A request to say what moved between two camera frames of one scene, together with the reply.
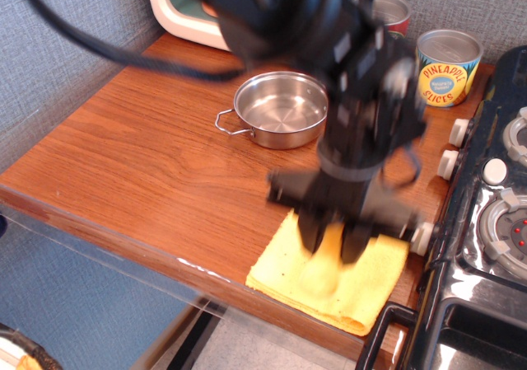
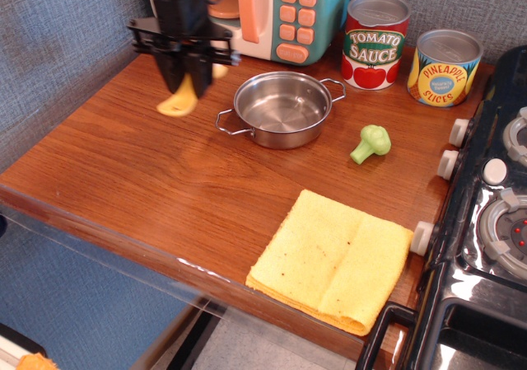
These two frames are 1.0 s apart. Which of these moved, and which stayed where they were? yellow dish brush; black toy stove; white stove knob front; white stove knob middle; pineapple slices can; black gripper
Moved: black gripper; yellow dish brush
Stayed: white stove knob front; white stove knob middle; black toy stove; pineapple slices can
